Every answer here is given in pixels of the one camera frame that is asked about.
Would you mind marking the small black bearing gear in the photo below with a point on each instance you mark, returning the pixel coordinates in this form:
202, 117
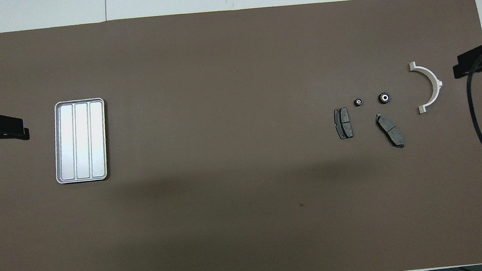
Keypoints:
358, 102

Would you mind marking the curved dark brake pad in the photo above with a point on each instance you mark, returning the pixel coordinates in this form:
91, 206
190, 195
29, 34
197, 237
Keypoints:
390, 131

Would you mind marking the brown table mat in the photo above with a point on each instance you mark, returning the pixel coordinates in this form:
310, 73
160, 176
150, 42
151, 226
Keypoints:
248, 222

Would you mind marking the rectangular dark brake pad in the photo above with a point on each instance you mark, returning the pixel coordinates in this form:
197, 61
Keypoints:
343, 123

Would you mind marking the silver metal tray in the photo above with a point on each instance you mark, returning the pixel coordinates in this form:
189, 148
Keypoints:
80, 141

